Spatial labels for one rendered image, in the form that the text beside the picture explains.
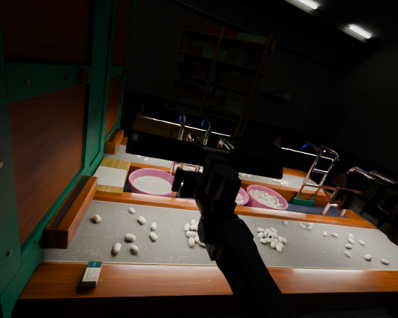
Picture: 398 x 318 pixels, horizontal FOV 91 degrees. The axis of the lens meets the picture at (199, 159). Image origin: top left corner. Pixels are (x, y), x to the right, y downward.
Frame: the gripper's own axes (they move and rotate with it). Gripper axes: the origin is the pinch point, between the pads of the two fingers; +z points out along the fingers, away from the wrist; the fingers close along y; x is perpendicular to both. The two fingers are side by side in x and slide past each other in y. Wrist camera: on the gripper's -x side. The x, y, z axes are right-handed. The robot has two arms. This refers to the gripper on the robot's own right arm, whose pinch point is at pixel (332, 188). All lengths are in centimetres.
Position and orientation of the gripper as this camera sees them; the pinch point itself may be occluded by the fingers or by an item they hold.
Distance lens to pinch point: 97.1
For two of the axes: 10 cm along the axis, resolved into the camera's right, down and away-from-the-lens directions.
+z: -2.6, -4.2, 8.7
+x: -2.6, 9.0, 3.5
